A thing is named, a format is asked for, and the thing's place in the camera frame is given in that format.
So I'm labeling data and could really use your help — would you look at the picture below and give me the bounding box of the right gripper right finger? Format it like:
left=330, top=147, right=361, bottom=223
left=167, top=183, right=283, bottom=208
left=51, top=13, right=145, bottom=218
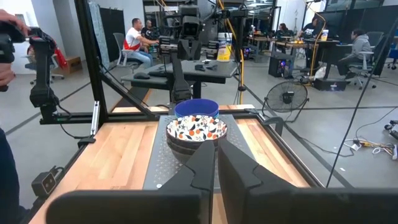
left=217, top=138, right=398, bottom=224

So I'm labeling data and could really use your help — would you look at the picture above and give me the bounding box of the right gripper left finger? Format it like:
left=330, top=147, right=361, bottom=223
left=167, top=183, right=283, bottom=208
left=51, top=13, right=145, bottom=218
left=45, top=139, right=216, bottom=224

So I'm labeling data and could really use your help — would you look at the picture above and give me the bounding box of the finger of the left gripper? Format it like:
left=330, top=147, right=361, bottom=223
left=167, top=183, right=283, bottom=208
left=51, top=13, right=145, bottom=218
left=177, top=39, right=191, bottom=60
left=190, top=39, right=202, bottom=60

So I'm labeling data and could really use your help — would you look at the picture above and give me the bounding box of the dark blue plastic bowl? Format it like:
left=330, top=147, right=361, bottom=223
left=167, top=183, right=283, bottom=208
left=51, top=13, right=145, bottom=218
left=174, top=98, right=220, bottom=119

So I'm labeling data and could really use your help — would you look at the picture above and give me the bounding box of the person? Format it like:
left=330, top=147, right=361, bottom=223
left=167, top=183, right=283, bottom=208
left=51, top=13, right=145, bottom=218
left=123, top=17, right=160, bottom=68
left=141, top=19, right=156, bottom=41
left=0, top=127, right=30, bottom=224
left=275, top=22, right=294, bottom=40
left=297, top=16, right=326, bottom=40
left=337, top=29, right=374, bottom=78

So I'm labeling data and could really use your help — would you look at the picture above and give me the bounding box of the black keyboard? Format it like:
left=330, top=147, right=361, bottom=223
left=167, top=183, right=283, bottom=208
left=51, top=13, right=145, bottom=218
left=147, top=68, right=175, bottom=78

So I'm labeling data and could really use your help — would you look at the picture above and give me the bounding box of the white yellow wipes canister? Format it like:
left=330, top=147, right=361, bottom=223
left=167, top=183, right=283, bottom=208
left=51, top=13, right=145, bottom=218
left=216, top=32, right=234, bottom=62

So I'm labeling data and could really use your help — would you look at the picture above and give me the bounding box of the black desk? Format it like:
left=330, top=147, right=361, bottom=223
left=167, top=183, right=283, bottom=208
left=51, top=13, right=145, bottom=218
left=120, top=58, right=239, bottom=100

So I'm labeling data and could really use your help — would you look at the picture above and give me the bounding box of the grey office chair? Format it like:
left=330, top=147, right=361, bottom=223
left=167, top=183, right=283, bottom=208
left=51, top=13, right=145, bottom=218
left=113, top=32, right=141, bottom=71
left=348, top=30, right=386, bottom=90

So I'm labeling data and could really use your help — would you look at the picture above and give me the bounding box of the grey perforated metal shelf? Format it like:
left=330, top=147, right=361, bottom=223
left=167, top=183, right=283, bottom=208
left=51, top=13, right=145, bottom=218
left=142, top=114, right=259, bottom=191

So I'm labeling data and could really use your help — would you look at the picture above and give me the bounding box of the black computer tower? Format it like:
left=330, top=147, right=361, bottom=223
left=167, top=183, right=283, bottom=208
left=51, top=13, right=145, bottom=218
left=268, top=55, right=295, bottom=78

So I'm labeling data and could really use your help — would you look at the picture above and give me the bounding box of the cardboard box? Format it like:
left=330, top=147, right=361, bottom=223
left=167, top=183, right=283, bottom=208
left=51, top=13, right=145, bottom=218
left=63, top=55, right=83, bottom=75

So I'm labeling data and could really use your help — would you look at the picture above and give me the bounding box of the black floor fan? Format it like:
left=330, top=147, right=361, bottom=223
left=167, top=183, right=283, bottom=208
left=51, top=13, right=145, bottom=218
left=262, top=80, right=311, bottom=123

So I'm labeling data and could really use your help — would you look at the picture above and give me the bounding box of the black equipment case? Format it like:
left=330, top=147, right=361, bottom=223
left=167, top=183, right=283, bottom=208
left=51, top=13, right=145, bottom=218
left=312, top=77, right=348, bottom=92

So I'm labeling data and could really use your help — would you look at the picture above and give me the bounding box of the person's hand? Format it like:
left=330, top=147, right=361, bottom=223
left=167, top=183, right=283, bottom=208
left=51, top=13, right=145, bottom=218
left=0, top=63, right=16, bottom=93
left=0, top=9, right=32, bottom=37

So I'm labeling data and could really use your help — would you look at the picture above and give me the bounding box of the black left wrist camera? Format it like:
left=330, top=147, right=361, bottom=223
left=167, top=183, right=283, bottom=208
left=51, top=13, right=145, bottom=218
left=180, top=15, right=201, bottom=40

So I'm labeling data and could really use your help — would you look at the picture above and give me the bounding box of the black aluminium rig frame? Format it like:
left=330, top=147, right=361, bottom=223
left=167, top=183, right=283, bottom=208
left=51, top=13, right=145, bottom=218
left=18, top=0, right=354, bottom=224

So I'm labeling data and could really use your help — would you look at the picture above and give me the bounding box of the black frame clamp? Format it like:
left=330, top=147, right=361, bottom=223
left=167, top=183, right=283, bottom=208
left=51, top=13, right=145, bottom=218
left=76, top=136, right=96, bottom=149
left=262, top=116, right=285, bottom=138

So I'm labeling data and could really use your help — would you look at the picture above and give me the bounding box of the small black camera box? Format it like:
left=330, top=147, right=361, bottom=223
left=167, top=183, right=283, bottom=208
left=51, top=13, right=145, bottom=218
left=30, top=169, right=58, bottom=198

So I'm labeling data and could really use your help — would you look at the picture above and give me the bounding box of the white yellow cable bundle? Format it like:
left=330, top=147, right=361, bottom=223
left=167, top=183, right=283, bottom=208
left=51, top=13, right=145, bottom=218
left=344, top=138, right=398, bottom=161

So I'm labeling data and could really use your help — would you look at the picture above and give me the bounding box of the black hanging cable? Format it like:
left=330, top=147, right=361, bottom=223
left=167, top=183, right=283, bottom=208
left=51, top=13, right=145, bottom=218
left=325, top=17, right=398, bottom=189

